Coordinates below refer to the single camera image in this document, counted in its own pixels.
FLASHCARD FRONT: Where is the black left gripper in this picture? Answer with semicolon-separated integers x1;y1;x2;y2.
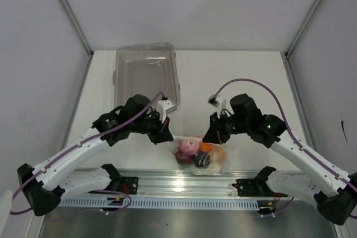
130;109;173;144

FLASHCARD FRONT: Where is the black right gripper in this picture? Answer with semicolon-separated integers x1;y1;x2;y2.
203;110;250;145

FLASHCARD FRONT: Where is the orange fruit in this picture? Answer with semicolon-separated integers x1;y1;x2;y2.
199;143;215;153

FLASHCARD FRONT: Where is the peach fruit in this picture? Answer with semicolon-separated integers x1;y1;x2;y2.
211;148;227;164

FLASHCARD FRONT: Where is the pink onion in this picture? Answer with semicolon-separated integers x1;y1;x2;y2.
178;139;201;156

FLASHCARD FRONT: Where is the dark mangosteen fruit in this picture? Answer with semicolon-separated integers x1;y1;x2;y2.
192;152;211;168

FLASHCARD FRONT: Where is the dark red apple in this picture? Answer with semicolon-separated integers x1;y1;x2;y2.
174;151;193;166

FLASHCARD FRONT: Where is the white radish with leaves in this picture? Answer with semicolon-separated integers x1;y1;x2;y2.
192;162;224;175

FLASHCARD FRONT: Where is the clear zip top bag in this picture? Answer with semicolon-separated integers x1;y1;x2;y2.
172;135;230;176

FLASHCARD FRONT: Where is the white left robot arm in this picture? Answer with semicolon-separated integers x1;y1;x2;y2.
14;92;176;216

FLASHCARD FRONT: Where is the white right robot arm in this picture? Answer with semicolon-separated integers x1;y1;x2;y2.
203;94;356;226

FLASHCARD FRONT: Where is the grey plastic food bin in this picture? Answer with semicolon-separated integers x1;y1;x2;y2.
113;42;181;113

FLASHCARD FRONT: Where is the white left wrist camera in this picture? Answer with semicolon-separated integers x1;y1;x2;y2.
156;99;177;123

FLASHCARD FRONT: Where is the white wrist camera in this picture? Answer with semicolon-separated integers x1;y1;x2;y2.
156;99;177;123
208;95;231;119

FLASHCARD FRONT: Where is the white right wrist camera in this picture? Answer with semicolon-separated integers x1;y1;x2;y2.
208;95;231;119

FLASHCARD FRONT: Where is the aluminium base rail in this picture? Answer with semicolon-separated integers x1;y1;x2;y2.
37;168;342;201

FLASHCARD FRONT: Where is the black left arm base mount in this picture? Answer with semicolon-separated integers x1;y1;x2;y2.
100;164;139;195

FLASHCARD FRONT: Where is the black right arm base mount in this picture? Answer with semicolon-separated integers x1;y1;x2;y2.
231;166;288;197

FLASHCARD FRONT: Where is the white slotted cable duct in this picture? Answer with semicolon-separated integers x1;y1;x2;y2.
59;196;259;211

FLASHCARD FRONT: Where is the left aluminium frame post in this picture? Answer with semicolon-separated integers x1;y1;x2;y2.
57;0;93;57

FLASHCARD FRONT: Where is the aluminium frame post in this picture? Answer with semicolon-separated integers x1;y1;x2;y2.
57;0;93;57
284;0;325;60

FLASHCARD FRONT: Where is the right aluminium frame post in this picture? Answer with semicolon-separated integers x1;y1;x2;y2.
284;0;325;60

